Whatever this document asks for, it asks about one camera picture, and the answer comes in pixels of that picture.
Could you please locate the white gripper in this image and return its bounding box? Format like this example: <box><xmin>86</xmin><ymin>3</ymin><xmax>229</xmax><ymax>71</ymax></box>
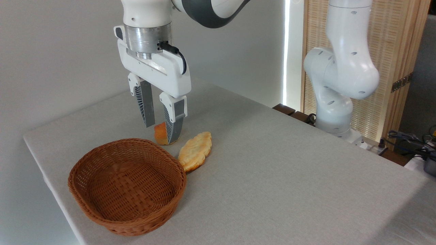
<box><xmin>114</xmin><ymin>26</ymin><xmax>192</xmax><ymax>144</ymax></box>

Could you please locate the small round orange bread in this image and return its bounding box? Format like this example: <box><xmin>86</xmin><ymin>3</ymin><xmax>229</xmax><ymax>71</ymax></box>
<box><xmin>154</xmin><ymin>122</ymin><xmax>171</xmax><ymax>146</ymax></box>

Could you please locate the leaf-shaped flat bread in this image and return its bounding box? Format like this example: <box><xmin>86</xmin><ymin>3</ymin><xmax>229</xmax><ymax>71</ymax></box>
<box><xmin>177</xmin><ymin>131</ymin><xmax>213</xmax><ymax>173</ymax></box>

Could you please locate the brown wicker basket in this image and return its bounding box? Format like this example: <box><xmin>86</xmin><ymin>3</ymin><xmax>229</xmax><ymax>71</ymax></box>
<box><xmin>67</xmin><ymin>138</ymin><xmax>187</xmax><ymax>237</ymax></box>

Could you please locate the dark brown wooden block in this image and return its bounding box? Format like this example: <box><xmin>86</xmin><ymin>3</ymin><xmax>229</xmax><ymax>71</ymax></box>
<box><xmin>290</xmin><ymin>111</ymin><xmax>316</xmax><ymax>127</ymax></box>
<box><xmin>272</xmin><ymin>103</ymin><xmax>296</xmax><ymax>116</ymax></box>

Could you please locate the grey tablecloth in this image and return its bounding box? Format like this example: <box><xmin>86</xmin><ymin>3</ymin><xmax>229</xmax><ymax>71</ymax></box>
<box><xmin>23</xmin><ymin>77</ymin><xmax>436</xmax><ymax>245</ymax></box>

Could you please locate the dark metal hinge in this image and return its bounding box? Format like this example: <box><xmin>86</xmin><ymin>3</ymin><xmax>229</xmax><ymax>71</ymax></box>
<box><xmin>391</xmin><ymin>72</ymin><xmax>414</xmax><ymax>93</ymax></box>

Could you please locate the wooden slatted screen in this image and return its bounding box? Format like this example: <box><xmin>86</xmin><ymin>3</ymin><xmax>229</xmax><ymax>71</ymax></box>
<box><xmin>301</xmin><ymin>0</ymin><xmax>432</xmax><ymax>142</ymax></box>

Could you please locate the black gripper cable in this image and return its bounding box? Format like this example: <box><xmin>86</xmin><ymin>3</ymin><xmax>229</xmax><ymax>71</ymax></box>
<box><xmin>158</xmin><ymin>41</ymin><xmax>187</xmax><ymax>75</ymax></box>

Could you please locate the black cable bundle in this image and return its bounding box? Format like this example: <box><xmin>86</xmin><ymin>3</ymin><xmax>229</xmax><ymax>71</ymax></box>
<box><xmin>387</xmin><ymin>130</ymin><xmax>436</xmax><ymax>158</ymax></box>

